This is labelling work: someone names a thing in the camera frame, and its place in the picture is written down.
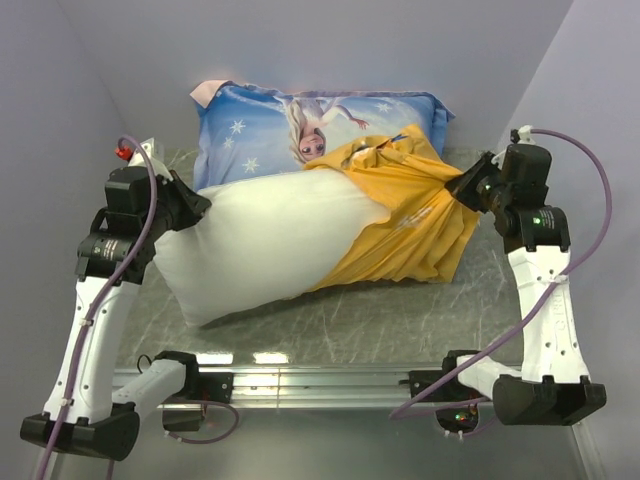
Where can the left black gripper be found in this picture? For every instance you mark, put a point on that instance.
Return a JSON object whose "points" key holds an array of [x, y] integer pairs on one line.
{"points": [[191, 203]]}

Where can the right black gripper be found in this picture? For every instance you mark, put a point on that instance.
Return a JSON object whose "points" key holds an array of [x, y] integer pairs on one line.
{"points": [[465, 187]]}

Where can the yellow Mickey Mouse pillowcase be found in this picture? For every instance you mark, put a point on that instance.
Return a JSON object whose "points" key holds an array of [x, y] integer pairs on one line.
{"points": [[425, 231]]}

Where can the white pillow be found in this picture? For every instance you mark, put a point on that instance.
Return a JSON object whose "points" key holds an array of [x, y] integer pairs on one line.
{"points": [[264, 239]]}

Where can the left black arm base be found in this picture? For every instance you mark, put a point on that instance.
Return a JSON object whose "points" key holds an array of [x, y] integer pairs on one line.
{"points": [[188, 412]]}

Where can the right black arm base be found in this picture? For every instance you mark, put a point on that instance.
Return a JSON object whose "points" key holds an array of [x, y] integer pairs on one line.
{"points": [[460, 420]]}

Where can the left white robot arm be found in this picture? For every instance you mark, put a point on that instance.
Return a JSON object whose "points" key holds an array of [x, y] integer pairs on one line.
{"points": [[83, 415]]}

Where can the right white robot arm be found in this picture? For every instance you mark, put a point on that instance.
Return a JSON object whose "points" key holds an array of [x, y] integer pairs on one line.
{"points": [[553, 385]]}

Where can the blue Elsa pillow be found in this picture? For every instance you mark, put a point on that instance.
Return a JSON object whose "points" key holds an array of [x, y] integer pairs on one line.
{"points": [[249, 131]]}

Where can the pink cloth corner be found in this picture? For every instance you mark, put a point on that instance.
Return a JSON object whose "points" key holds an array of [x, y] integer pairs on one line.
{"points": [[206, 91]]}

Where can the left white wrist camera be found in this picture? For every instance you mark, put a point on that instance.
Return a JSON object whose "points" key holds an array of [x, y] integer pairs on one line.
{"points": [[137, 154]]}

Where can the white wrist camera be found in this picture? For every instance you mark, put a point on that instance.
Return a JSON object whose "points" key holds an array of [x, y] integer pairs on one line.
{"points": [[522, 135], [137, 154]]}

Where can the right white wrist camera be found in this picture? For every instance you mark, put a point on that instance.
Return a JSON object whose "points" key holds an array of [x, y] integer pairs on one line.
{"points": [[522, 135]]}

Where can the aluminium front rail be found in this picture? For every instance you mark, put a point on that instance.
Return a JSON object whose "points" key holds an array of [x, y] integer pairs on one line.
{"points": [[340, 386]]}

